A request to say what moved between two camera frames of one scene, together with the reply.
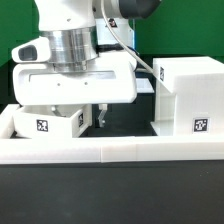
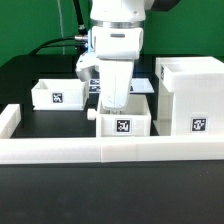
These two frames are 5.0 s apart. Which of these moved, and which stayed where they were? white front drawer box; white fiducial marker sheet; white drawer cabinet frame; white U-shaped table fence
Moved: white front drawer box
Stayed: white U-shaped table fence; white fiducial marker sheet; white drawer cabinet frame
